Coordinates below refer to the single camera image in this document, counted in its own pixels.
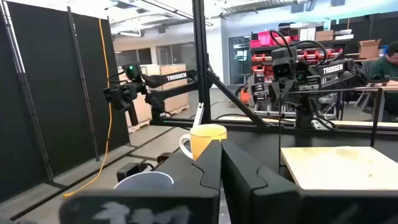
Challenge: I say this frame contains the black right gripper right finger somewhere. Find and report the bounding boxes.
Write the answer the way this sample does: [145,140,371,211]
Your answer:
[221,139,398,224]

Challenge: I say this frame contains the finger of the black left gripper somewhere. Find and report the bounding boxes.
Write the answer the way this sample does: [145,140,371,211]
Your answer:
[287,88,302,106]
[268,84,281,105]

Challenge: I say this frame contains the black room divider panel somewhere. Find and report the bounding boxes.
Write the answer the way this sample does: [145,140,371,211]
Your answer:
[0,0,131,203]

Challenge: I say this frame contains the wooden desk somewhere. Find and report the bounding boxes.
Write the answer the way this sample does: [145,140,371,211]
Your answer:
[353,80,398,123]

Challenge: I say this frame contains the grey mug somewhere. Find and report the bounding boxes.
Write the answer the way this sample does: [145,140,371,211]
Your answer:
[113,170,175,191]

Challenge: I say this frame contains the white boxes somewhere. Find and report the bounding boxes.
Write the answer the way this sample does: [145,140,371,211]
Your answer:
[333,29,355,41]

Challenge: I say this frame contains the orange fruit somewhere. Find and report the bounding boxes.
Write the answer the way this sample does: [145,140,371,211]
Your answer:
[179,123,228,161]

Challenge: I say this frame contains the black aluminium table frame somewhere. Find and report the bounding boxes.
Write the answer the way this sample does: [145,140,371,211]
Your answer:
[149,0,398,138]

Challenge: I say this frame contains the closed cardboard box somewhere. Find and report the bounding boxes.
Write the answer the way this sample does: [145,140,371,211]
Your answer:
[315,29,335,42]

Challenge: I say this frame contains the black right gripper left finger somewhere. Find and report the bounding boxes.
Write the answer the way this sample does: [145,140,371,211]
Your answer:
[58,139,223,224]

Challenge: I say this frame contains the open cardboard box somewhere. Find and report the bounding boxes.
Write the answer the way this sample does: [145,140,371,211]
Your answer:
[357,38,382,59]

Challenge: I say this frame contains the silver metal brace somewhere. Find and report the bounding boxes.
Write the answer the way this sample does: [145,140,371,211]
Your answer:
[192,102,205,129]

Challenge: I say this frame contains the black power adapter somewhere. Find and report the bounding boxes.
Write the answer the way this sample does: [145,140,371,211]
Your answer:
[116,161,147,184]

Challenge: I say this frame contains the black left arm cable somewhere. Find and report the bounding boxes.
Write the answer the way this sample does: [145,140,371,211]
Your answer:
[268,29,328,65]

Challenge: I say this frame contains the black cabinet with white labels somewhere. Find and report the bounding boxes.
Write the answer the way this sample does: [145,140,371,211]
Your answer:
[251,82,267,104]

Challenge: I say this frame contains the storage rack with red bins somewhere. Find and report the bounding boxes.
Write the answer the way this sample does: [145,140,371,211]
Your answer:
[248,21,356,121]

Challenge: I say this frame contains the yellow cable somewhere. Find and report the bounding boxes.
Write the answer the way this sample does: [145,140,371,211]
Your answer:
[62,17,113,200]

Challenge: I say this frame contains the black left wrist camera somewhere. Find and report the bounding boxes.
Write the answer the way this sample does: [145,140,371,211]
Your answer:
[271,46,298,79]

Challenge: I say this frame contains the person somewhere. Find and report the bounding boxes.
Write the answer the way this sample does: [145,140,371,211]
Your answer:
[369,41,398,116]

